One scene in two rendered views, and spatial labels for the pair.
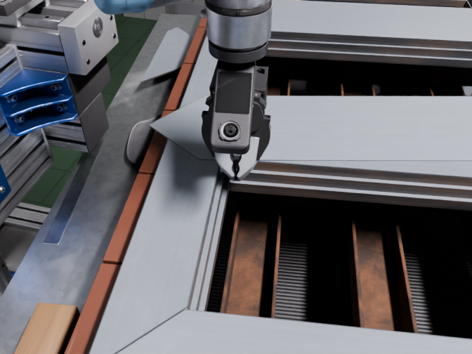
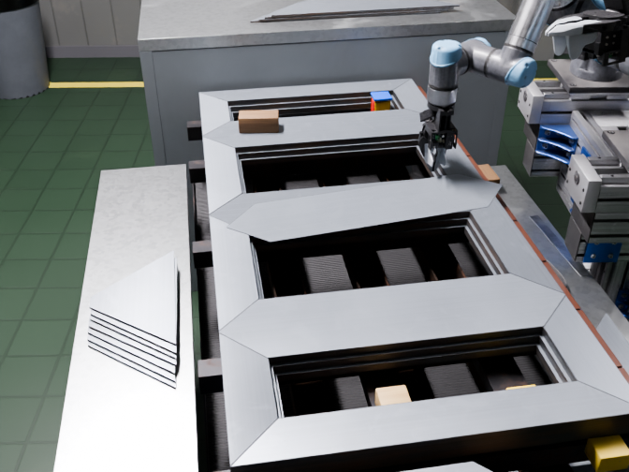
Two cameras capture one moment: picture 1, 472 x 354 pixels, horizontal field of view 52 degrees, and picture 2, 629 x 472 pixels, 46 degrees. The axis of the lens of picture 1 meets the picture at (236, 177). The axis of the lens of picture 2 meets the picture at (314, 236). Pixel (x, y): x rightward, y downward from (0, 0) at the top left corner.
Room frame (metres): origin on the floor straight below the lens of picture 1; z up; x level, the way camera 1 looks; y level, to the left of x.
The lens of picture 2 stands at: (2.15, -0.81, 1.86)
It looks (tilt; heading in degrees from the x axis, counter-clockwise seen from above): 34 degrees down; 164
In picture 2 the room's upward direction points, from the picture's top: straight up
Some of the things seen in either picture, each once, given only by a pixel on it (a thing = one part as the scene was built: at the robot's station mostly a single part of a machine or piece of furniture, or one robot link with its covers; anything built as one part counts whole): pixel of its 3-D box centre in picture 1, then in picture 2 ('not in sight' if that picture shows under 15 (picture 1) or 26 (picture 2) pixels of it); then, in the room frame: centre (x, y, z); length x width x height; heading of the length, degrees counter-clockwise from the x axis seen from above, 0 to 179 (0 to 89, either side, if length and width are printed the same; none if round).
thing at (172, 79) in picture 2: not in sight; (331, 169); (-0.19, -0.07, 0.51); 1.30 x 0.04 x 1.01; 83
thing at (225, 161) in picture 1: (227, 147); (441, 158); (0.54, 0.01, 0.91); 0.06 x 0.03 x 0.09; 173
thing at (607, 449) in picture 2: not in sight; (607, 452); (1.45, -0.06, 0.79); 0.06 x 0.05 x 0.04; 83
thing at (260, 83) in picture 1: (238, 80); (440, 124); (0.54, 0.00, 1.02); 0.09 x 0.08 x 0.12; 173
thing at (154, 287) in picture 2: not in sight; (133, 317); (0.80, -0.85, 0.77); 0.45 x 0.20 x 0.04; 173
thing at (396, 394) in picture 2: not in sight; (392, 402); (1.23, -0.39, 0.79); 0.06 x 0.05 x 0.04; 83
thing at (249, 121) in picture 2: not in sight; (258, 121); (0.14, -0.41, 0.89); 0.12 x 0.06 x 0.05; 76
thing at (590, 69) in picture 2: not in sight; (599, 55); (0.39, 0.56, 1.09); 0.15 x 0.15 x 0.10
